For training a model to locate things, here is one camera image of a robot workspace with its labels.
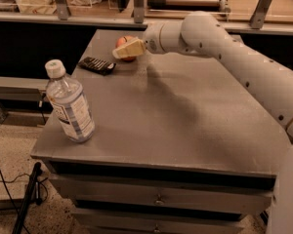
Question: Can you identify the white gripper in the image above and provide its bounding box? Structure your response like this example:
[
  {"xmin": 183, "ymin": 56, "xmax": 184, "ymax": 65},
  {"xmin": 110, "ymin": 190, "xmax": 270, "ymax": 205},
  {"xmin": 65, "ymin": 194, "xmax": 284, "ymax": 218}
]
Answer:
[{"xmin": 112, "ymin": 22, "xmax": 171, "ymax": 59}]

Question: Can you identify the red apple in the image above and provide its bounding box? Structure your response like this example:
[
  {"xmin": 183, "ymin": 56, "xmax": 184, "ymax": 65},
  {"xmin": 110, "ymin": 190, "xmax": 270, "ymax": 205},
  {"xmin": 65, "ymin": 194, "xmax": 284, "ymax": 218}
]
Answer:
[{"xmin": 115, "ymin": 35, "xmax": 137, "ymax": 62}]

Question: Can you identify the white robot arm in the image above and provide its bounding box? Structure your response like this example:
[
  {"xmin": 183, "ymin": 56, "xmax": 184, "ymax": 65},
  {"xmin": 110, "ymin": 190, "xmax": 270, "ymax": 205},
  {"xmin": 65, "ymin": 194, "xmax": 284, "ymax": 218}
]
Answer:
[{"xmin": 112, "ymin": 12, "xmax": 293, "ymax": 234}]

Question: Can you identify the clear plastic water bottle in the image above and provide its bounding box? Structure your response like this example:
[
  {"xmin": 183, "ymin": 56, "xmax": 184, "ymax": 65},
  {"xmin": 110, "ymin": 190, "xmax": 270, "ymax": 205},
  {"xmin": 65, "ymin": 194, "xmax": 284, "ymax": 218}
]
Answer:
[{"xmin": 45, "ymin": 59, "xmax": 95, "ymax": 142}]

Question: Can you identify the black chocolate bar packet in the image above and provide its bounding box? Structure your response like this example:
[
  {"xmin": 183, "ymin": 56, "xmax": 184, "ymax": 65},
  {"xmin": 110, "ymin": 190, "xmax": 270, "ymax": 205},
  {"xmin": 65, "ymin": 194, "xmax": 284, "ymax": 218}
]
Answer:
[{"xmin": 78, "ymin": 57, "xmax": 115, "ymax": 76}]

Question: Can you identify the grey drawer cabinet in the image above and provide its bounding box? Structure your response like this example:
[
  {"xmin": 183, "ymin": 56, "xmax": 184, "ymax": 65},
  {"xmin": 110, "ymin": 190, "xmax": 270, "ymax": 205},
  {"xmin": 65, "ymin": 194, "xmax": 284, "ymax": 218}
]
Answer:
[{"xmin": 30, "ymin": 28, "xmax": 292, "ymax": 234}]

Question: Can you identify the black tripod leg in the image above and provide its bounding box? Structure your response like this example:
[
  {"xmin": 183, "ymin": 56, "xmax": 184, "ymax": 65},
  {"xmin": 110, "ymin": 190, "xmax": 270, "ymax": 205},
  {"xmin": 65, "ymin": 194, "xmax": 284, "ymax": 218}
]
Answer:
[{"xmin": 12, "ymin": 162, "xmax": 42, "ymax": 234}]

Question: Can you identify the grey metal shelf rail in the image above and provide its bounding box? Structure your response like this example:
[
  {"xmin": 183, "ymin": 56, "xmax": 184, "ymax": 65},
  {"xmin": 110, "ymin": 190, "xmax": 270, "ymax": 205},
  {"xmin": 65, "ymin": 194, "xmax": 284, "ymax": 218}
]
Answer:
[{"xmin": 0, "ymin": 12, "xmax": 293, "ymax": 36}]

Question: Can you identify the upper drawer handle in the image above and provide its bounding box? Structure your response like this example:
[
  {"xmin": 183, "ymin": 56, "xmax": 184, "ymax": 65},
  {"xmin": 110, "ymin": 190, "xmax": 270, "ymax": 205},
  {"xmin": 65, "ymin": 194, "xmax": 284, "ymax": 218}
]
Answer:
[{"xmin": 154, "ymin": 194, "xmax": 165, "ymax": 206}]

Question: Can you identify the drawer handle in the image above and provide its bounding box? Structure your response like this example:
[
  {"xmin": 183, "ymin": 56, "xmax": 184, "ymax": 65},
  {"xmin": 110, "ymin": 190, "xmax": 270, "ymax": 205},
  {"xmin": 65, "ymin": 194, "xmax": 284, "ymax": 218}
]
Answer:
[
  {"xmin": 154, "ymin": 194, "xmax": 165, "ymax": 206},
  {"xmin": 153, "ymin": 224, "xmax": 161, "ymax": 234}
]

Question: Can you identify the black floor cable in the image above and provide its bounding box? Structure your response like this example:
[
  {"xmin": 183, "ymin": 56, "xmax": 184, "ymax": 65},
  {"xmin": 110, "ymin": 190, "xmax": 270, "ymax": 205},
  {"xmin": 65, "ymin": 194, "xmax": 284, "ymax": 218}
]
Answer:
[{"xmin": 0, "ymin": 148, "xmax": 32, "ymax": 234}]

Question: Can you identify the lower drawer handle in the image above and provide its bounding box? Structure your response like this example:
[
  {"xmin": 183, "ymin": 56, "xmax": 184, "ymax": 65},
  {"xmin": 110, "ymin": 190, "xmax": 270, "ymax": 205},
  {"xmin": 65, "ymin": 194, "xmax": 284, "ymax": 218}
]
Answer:
[{"xmin": 153, "ymin": 224, "xmax": 161, "ymax": 234}]

